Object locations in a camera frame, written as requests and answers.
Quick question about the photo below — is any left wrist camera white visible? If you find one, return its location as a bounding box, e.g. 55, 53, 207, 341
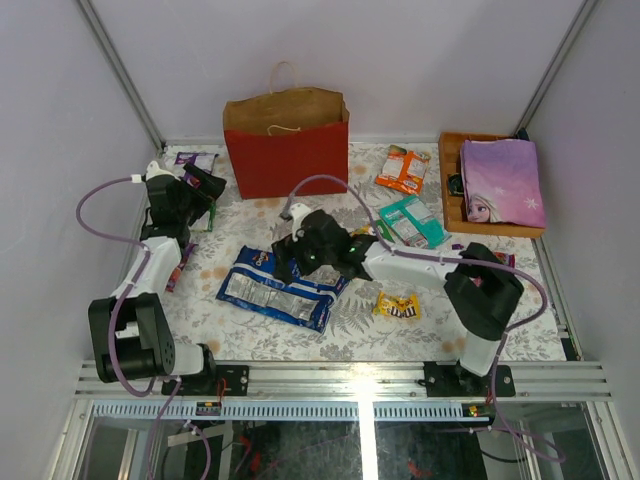
130, 160, 177, 184

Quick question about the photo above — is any yellow M&Ms packet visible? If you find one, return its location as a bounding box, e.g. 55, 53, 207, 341
372, 292, 421, 319

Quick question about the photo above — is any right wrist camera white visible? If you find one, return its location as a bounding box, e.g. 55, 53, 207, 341
280, 203, 312, 231

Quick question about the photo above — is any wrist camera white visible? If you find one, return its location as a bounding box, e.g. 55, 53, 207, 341
130, 160, 177, 184
280, 203, 312, 231

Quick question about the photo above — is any orange wooden tray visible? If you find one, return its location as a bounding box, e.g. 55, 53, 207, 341
438, 132, 545, 239

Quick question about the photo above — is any red green snack packet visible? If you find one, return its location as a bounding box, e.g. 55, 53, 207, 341
191, 201, 216, 233

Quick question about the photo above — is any blue Doritos chips bag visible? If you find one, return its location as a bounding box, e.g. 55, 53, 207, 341
216, 246, 349, 333

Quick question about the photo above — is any red brown paper bag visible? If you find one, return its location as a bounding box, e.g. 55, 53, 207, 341
222, 85, 350, 200

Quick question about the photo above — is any yellow green candy packet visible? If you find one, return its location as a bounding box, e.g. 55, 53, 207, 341
351, 220, 394, 242

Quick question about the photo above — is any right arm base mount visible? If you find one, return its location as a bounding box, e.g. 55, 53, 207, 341
416, 361, 516, 398

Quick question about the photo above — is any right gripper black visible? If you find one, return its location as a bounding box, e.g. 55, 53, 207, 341
273, 230, 336, 285

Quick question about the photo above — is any teal snack packet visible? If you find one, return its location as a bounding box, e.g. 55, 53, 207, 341
379, 195, 450, 249

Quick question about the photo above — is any orange snack packet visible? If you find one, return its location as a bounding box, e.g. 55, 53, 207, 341
375, 145, 431, 195

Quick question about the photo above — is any floral table mat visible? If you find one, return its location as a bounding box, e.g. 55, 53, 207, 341
162, 143, 566, 362

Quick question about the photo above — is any purple berries packet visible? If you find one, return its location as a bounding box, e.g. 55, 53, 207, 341
165, 243, 197, 292
451, 243, 516, 268

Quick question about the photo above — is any purple princess cloth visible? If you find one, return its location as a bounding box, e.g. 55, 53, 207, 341
460, 139, 546, 228

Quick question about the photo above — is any purple snack packet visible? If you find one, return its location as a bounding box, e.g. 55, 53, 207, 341
174, 152, 219, 173

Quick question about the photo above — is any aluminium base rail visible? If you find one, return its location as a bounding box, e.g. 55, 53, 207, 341
75, 361, 612, 422

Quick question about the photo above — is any black object in tray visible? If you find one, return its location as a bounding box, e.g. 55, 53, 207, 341
447, 173, 464, 197

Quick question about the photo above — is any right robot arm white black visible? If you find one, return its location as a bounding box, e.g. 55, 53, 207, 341
271, 209, 524, 395

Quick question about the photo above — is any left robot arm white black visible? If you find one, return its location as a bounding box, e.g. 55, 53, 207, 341
88, 161, 226, 395

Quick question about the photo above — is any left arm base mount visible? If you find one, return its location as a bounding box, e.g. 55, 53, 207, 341
177, 344, 250, 398

